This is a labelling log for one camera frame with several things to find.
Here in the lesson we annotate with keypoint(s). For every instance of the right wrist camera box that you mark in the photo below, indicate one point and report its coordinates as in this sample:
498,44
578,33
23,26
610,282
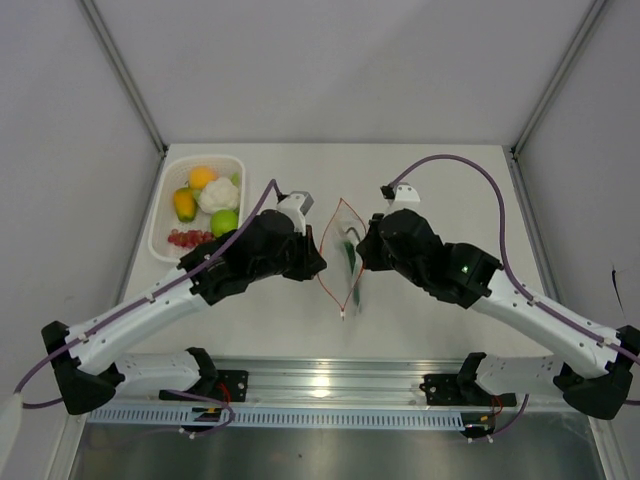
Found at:
400,193

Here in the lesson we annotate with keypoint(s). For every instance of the red grape bunch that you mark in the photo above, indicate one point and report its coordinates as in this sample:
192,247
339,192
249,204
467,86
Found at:
189,239

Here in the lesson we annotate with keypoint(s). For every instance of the clear zip bag orange zipper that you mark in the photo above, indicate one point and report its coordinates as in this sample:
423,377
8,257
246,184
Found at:
342,278

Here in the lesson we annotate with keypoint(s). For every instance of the right aluminium corner post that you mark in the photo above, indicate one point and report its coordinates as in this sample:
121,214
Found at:
571,54

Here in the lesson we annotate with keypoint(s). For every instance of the white slotted cable duct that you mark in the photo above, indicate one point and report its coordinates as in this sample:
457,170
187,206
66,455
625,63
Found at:
200,417

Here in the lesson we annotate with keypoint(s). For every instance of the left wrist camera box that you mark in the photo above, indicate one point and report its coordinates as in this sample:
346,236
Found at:
295,207

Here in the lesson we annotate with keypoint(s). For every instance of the left aluminium corner post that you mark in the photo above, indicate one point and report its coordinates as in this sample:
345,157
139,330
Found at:
121,72

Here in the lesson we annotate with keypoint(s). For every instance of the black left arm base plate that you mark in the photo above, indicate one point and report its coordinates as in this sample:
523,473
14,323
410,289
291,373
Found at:
227,386

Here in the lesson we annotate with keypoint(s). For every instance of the aluminium rail frame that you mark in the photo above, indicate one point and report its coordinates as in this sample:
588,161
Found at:
335,381

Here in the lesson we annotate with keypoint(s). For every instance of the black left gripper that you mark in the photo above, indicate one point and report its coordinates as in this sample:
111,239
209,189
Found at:
309,255

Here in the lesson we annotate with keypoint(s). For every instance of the green apple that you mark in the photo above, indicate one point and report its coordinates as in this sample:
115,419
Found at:
223,222

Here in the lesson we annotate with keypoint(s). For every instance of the orange round fruit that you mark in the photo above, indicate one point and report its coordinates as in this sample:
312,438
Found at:
200,176

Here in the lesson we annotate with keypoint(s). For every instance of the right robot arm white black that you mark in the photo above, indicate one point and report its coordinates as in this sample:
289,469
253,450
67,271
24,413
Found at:
585,366

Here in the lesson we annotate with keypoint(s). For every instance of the white cauliflower with green leaves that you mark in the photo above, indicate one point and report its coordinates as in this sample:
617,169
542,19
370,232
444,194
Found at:
217,195

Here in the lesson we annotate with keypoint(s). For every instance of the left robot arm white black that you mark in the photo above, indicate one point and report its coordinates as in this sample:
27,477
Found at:
91,361

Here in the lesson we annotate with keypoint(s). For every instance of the white perforated plastic basket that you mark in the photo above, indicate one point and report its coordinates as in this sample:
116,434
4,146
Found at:
175,176

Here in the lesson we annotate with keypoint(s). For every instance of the green scallion stalks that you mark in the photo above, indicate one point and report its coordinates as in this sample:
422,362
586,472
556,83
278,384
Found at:
348,242

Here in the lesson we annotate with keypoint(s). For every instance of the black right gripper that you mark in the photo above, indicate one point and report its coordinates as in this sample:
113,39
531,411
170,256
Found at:
368,247

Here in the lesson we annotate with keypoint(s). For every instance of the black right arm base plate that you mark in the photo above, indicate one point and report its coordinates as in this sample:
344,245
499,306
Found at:
456,390

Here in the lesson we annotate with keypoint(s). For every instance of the aluminium corner post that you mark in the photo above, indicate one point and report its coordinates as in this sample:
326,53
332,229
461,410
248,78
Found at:
571,54
121,72

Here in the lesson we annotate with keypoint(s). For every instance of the yellow-green mango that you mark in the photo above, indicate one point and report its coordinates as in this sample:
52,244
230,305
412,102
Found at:
185,205

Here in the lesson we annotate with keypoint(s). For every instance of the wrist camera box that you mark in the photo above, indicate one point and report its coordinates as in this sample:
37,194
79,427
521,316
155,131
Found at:
295,207
400,193

